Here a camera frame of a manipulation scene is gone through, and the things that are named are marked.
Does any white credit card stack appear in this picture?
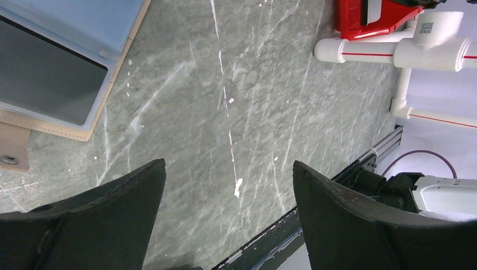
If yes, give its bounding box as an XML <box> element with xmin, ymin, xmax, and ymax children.
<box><xmin>361</xmin><ymin>0</ymin><xmax>382</xmax><ymax>26</ymax></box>

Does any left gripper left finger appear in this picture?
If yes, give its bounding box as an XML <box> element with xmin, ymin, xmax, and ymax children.
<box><xmin>1</xmin><ymin>159</ymin><xmax>167</xmax><ymax>269</ymax></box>

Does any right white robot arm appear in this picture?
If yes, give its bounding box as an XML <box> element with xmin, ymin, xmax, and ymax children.
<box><xmin>350</xmin><ymin>171</ymin><xmax>476</xmax><ymax>222</ymax></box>

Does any black VIP credit card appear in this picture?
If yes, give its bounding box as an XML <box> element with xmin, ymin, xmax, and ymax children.
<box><xmin>1</xmin><ymin>17</ymin><xmax>108</xmax><ymax>126</ymax></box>

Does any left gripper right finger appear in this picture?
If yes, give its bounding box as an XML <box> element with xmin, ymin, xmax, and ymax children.
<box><xmin>293</xmin><ymin>161</ymin><xmax>476</xmax><ymax>269</ymax></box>

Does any white PVC pipe frame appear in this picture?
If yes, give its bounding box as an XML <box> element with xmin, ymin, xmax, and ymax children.
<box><xmin>313</xmin><ymin>11</ymin><xmax>476</xmax><ymax>128</ymax></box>

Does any red plastic bin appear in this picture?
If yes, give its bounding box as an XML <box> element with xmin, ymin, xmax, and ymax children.
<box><xmin>335</xmin><ymin>0</ymin><xmax>424</xmax><ymax>41</ymax></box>

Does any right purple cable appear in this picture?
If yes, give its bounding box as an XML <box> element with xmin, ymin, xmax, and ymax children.
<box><xmin>380</xmin><ymin>150</ymin><xmax>458</xmax><ymax>179</ymax></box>

